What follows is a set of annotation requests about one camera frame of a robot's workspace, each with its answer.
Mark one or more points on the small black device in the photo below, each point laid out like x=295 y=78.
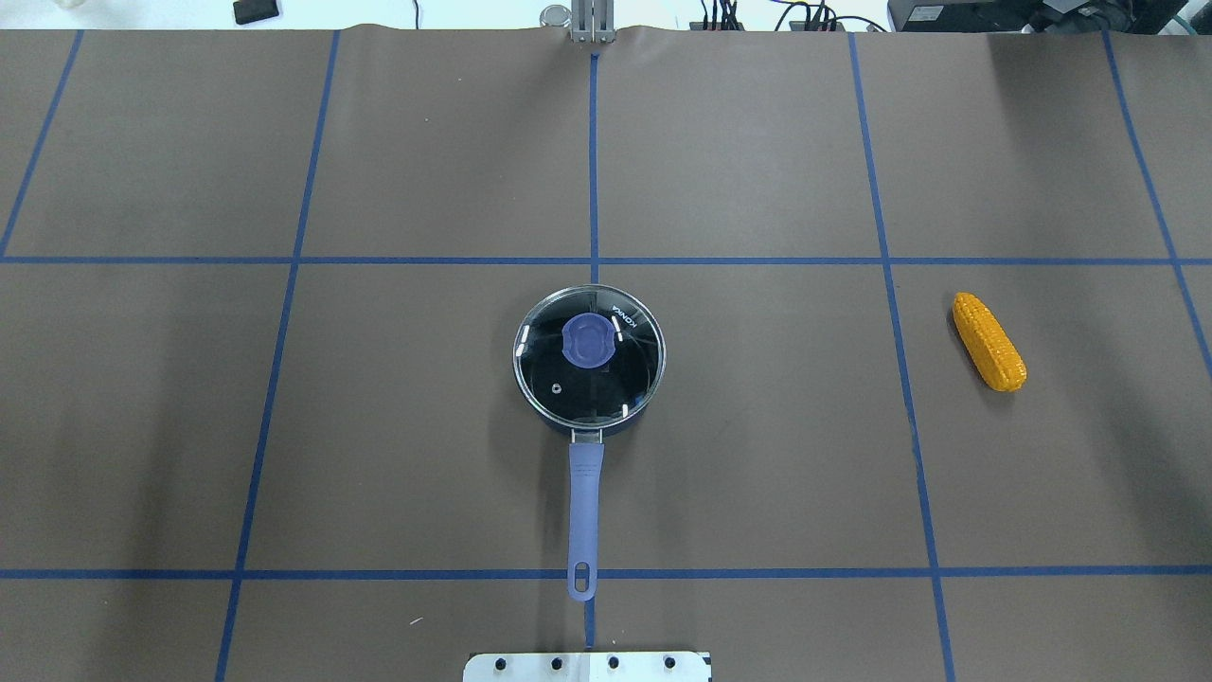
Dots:
x=248 y=12

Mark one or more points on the dark pot with blue handle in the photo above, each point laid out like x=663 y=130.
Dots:
x=586 y=452

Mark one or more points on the yellow corn cob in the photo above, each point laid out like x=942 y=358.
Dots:
x=992 y=354

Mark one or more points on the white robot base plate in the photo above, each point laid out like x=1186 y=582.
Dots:
x=590 y=666

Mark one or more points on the glass pot lid blue knob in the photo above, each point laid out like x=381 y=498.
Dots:
x=589 y=358

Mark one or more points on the aluminium frame post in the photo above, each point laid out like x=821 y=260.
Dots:
x=592 y=21

